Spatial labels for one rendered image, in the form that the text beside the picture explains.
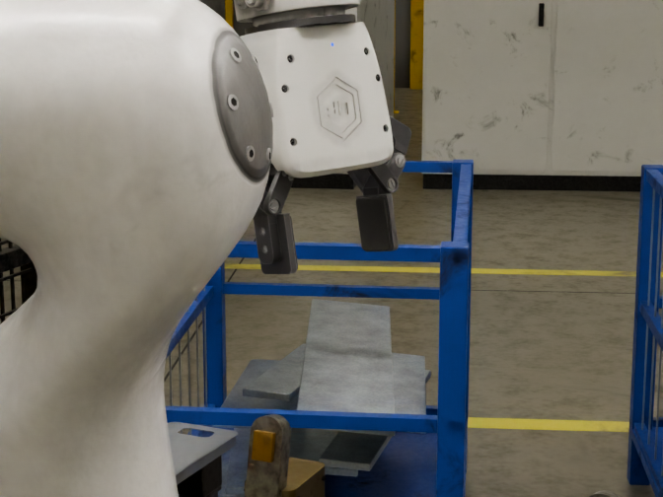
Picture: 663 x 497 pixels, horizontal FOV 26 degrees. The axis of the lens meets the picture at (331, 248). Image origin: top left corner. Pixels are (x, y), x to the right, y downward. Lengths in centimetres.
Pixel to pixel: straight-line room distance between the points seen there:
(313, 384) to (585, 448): 139
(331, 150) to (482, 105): 811
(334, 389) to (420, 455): 63
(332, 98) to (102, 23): 45
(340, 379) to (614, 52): 577
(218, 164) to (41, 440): 14
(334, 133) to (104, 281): 44
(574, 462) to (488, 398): 65
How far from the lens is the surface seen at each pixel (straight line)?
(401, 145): 102
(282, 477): 147
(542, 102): 907
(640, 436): 421
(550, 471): 445
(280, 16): 95
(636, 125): 915
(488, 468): 445
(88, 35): 52
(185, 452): 171
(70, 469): 59
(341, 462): 341
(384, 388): 352
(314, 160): 94
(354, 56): 97
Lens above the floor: 160
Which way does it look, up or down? 12 degrees down
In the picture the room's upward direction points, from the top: straight up
